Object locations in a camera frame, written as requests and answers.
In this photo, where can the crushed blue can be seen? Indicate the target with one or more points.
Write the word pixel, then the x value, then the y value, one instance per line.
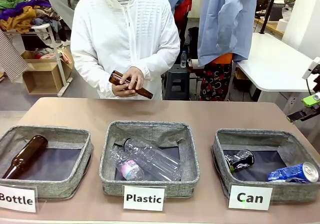
pixel 292 174

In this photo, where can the crushed black can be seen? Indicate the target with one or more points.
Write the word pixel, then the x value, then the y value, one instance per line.
pixel 240 160

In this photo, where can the large clear plastic bottle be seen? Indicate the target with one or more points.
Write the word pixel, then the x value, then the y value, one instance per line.
pixel 155 159

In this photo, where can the crushed bottle pink label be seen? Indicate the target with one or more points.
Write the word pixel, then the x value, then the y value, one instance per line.
pixel 130 170

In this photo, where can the brown glass bottle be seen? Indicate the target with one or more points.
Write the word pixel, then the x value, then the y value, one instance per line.
pixel 27 153
pixel 115 78

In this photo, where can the person's left forearm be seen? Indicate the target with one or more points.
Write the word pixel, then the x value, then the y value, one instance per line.
pixel 160 61

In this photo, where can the person's right forearm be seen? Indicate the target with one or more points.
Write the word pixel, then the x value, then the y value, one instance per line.
pixel 92 76

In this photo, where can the grey fabric basket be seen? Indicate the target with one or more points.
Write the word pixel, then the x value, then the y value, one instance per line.
pixel 147 133
pixel 62 189
pixel 250 140

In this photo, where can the white Can label card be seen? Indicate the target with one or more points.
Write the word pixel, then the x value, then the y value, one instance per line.
pixel 250 198

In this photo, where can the person's left hand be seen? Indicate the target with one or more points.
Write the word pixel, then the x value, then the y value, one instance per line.
pixel 133 78

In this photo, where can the person's right hand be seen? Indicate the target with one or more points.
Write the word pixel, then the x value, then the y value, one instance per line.
pixel 122 93

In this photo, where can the white side table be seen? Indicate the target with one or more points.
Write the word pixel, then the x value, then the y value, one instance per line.
pixel 272 66

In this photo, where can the white paper roll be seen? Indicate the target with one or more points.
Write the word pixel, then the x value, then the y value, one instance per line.
pixel 282 25

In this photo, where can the red floral black cloth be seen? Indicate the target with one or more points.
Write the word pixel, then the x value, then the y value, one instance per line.
pixel 215 81

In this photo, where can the black stand pole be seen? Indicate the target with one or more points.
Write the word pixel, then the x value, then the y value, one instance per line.
pixel 268 8

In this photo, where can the hanging light blue shirt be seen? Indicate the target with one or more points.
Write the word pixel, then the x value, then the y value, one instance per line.
pixel 225 21

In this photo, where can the dark plastic stool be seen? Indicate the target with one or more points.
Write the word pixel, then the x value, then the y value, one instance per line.
pixel 177 83

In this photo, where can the small water bottle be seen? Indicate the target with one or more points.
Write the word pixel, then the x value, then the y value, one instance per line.
pixel 183 58

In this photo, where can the person in blue and red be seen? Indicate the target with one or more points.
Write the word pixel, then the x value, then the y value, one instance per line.
pixel 182 6

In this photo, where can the white Plastic label card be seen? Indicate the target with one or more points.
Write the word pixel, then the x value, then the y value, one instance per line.
pixel 143 198

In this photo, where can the person in white jacket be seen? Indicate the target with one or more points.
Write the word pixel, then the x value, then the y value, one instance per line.
pixel 120 33

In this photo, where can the cardboard box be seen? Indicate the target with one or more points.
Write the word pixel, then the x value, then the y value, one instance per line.
pixel 42 78

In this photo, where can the checkered cloth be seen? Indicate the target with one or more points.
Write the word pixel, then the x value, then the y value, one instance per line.
pixel 12 58

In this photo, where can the pile of colourful clothes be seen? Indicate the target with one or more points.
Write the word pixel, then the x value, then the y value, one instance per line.
pixel 22 13

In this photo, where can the white Bottle label card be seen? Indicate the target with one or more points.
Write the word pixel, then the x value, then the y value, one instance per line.
pixel 16 199

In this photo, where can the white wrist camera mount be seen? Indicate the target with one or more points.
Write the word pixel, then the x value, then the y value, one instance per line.
pixel 310 68

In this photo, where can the white metal table frame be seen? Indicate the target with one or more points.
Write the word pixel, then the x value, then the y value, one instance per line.
pixel 58 58

